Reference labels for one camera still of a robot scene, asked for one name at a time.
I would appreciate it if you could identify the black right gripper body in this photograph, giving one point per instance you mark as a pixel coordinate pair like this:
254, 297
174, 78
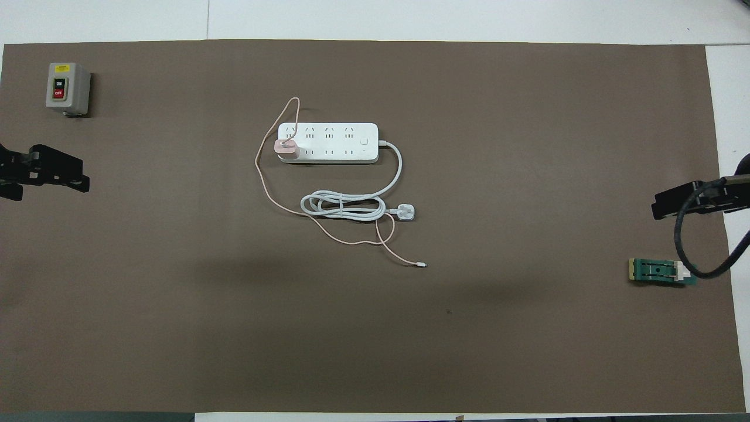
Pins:
726, 196

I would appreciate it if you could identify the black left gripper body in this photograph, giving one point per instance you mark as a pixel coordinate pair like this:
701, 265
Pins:
13, 167

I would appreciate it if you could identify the pink charger adapter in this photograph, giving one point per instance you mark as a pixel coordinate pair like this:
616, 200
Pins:
286, 148

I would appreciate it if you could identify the white power strip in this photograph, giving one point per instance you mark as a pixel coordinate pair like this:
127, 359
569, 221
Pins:
334, 142

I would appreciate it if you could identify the green circuit board module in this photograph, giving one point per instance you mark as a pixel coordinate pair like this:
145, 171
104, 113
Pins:
653, 271

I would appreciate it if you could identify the brown table mat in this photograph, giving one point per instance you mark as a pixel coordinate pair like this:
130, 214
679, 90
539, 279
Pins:
375, 340

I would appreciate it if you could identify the grey on-off switch box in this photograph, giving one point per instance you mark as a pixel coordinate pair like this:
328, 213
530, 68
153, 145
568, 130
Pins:
69, 88

